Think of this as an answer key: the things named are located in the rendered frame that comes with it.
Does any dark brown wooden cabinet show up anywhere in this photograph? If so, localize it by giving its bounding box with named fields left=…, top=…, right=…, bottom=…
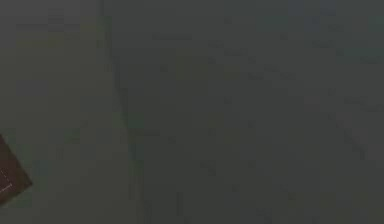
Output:
left=0, top=134, right=34, bottom=207

